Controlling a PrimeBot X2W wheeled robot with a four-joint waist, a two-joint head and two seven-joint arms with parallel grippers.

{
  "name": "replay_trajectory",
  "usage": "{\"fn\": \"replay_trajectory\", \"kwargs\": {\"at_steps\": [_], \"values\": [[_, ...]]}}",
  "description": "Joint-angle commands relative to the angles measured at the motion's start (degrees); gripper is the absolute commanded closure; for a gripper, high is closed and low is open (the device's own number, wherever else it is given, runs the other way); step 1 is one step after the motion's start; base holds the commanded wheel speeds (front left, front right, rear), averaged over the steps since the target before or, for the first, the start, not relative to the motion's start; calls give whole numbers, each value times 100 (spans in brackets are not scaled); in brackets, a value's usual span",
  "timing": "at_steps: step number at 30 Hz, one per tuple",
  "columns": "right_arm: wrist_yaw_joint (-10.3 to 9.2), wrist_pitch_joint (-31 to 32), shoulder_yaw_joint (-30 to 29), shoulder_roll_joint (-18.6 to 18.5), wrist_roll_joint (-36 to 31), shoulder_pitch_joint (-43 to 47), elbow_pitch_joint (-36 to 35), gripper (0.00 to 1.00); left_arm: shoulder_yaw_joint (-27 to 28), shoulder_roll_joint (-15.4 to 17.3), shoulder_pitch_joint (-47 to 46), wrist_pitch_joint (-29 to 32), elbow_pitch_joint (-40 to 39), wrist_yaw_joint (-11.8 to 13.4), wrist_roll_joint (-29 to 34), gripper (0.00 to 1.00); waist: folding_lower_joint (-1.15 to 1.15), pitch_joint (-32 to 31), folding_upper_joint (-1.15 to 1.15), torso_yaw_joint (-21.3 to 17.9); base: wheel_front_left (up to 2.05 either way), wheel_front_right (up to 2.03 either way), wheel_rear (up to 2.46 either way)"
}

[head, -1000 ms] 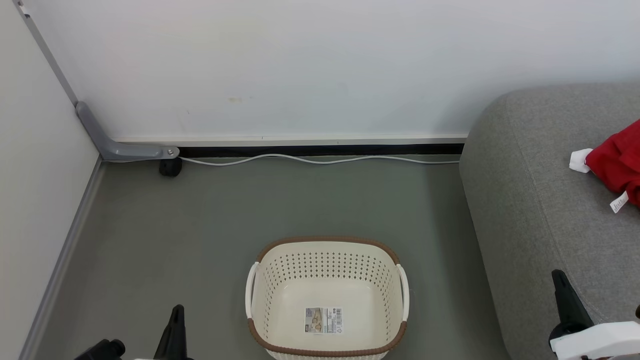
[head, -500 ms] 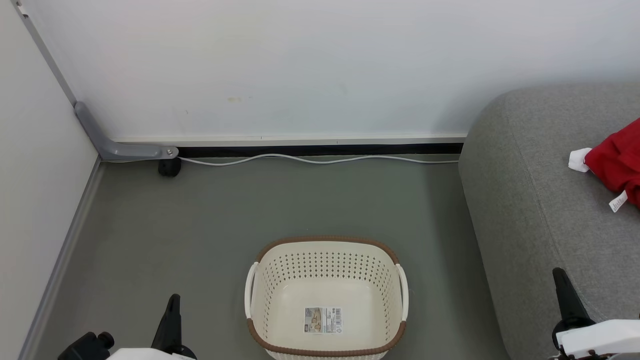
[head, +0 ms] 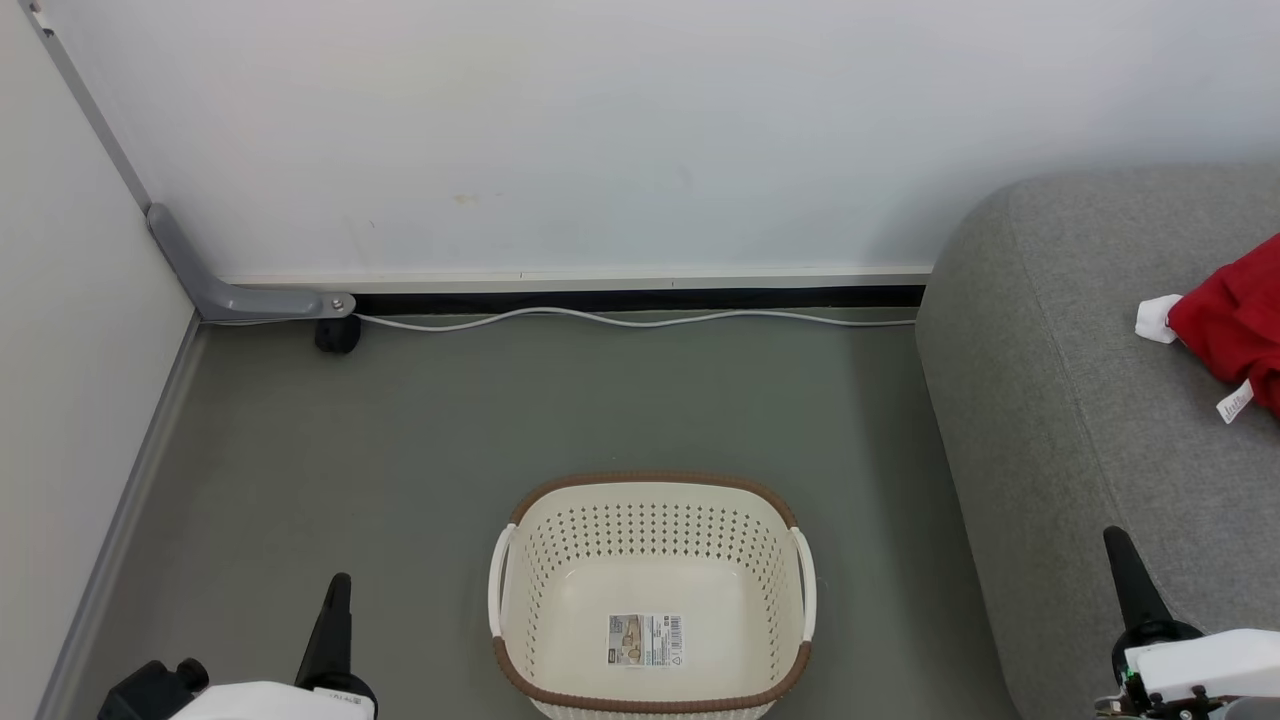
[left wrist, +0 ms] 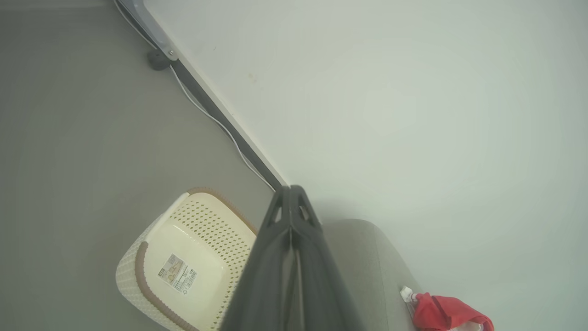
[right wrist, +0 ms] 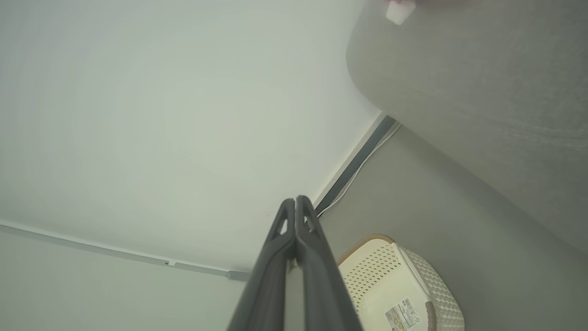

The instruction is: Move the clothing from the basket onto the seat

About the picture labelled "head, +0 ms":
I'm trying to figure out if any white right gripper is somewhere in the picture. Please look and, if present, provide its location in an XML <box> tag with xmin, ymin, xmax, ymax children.
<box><xmin>1103</xmin><ymin>527</ymin><xmax>1280</xmax><ymax>702</ymax></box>

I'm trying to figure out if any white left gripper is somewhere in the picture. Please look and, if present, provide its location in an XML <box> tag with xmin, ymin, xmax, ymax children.
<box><xmin>170</xmin><ymin>573</ymin><xmax>379</xmax><ymax>720</ymax></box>

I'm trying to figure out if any red jersey with lettering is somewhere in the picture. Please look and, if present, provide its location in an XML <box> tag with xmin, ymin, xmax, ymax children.
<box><xmin>1135</xmin><ymin>294</ymin><xmax>1186</xmax><ymax>346</ymax></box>

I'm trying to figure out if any plain red garment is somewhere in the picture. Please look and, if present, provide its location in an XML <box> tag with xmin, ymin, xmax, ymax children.
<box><xmin>1168</xmin><ymin>232</ymin><xmax>1280</xmax><ymax>426</ymax></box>

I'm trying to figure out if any grey fabric sofa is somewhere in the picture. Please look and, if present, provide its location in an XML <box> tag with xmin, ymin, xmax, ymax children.
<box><xmin>915</xmin><ymin>165</ymin><xmax>1280</xmax><ymax>720</ymax></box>

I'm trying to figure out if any cream perforated laundry basket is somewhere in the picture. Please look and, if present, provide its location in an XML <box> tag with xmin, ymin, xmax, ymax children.
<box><xmin>487</xmin><ymin>472</ymin><xmax>817</xmax><ymax>720</ymax></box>

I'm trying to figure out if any paper label sticker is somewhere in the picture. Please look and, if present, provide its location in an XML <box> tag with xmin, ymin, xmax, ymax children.
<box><xmin>608</xmin><ymin>614</ymin><xmax>685</xmax><ymax>668</ymax></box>

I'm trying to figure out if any grey metal partition foot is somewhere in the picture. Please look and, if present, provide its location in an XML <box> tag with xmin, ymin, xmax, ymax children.
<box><xmin>147</xmin><ymin>203</ymin><xmax>357</xmax><ymax>323</ymax></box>

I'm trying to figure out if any black baseboard strip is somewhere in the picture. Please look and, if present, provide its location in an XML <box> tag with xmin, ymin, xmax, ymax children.
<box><xmin>353</xmin><ymin>286</ymin><xmax>926</xmax><ymax>313</ymax></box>

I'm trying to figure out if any white floor cable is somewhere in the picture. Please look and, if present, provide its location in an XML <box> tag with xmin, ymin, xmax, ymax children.
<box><xmin>356</xmin><ymin>306</ymin><xmax>917</xmax><ymax>332</ymax></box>

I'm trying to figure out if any grey partition corner post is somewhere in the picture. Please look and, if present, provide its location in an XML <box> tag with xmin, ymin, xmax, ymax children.
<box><xmin>20</xmin><ymin>0</ymin><xmax>154</xmax><ymax>211</ymax></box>

